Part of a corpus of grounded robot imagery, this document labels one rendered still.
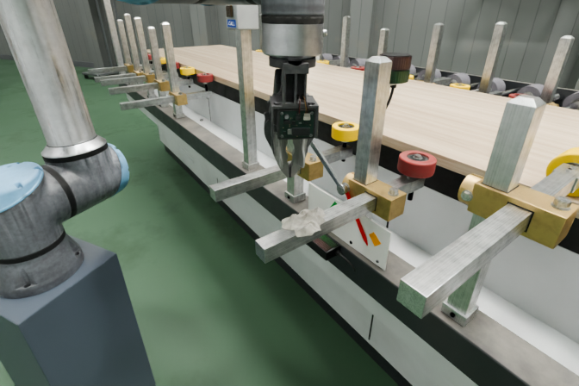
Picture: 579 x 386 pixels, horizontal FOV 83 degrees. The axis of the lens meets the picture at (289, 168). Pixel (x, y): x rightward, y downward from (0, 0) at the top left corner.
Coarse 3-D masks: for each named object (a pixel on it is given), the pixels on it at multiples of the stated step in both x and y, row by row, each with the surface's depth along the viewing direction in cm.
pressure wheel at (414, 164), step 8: (408, 152) 75; (416, 152) 75; (400, 160) 73; (408, 160) 71; (416, 160) 71; (424, 160) 71; (432, 160) 71; (400, 168) 73; (408, 168) 71; (416, 168) 70; (424, 168) 69; (432, 168) 70; (408, 176) 71; (416, 176) 70; (424, 176) 70
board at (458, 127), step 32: (192, 64) 199; (224, 64) 199; (256, 64) 199; (320, 64) 199; (320, 96) 125; (352, 96) 125; (416, 96) 125; (448, 96) 125; (480, 96) 125; (384, 128) 92; (416, 128) 92; (448, 128) 92; (480, 128) 92; (544, 128) 92; (576, 128) 92; (448, 160) 74; (480, 160) 72; (544, 160) 72
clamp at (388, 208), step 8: (352, 176) 72; (352, 184) 71; (360, 184) 69; (368, 184) 69; (376, 184) 69; (384, 184) 69; (352, 192) 71; (360, 192) 69; (368, 192) 67; (376, 192) 66; (384, 192) 66; (400, 192) 66; (384, 200) 64; (392, 200) 63; (400, 200) 65; (376, 208) 67; (384, 208) 65; (392, 208) 64; (400, 208) 66; (384, 216) 65; (392, 216) 65
